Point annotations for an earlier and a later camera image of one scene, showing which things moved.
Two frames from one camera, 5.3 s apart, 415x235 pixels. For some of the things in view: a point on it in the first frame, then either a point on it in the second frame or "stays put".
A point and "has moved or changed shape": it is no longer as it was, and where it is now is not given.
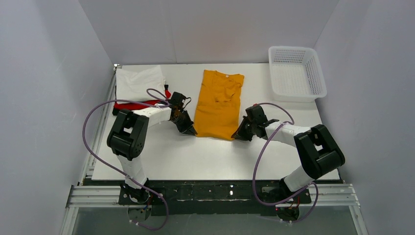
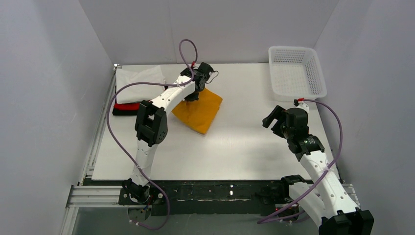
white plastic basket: (296, 74) stays put
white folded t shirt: (133, 83) stays put
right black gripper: (246, 126) → (277, 120)
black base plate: (212, 198) stays put
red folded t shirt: (132, 106) stays put
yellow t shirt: (217, 114) has moved or changed shape
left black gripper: (181, 119) → (193, 96)
